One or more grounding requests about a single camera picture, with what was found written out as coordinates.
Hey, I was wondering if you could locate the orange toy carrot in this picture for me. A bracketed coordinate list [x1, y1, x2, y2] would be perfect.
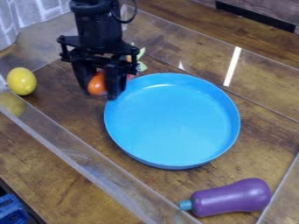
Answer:
[89, 47, 147, 95]

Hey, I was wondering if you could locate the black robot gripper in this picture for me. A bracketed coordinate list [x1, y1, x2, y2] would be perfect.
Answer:
[58, 0, 141, 101]

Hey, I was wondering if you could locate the black baseboard strip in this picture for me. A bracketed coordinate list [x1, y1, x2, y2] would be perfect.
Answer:
[215, 1, 295, 33]

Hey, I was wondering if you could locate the purple toy eggplant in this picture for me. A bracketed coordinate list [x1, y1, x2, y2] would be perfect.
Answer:
[179, 178, 271, 217]

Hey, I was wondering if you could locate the white curtain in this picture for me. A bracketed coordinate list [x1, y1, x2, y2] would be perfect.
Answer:
[0, 0, 71, 51]

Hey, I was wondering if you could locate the clear acrylic barrier wall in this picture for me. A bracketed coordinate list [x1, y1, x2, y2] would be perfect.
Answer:
[0, 0, 299, 224]

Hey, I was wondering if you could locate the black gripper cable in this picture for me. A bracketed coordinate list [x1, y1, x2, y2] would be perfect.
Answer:
[110, 0, 139, 25]

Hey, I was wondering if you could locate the yellow toy lemon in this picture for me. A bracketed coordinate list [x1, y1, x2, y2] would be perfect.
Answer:
[7, 67, 38, 95]

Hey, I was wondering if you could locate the blue round tray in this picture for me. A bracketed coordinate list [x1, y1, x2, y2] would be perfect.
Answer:
[105, 73, 241, 170]

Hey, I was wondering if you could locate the blue plastic crate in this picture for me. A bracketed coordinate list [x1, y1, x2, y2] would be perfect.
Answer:
[0, 193, 30, 224]

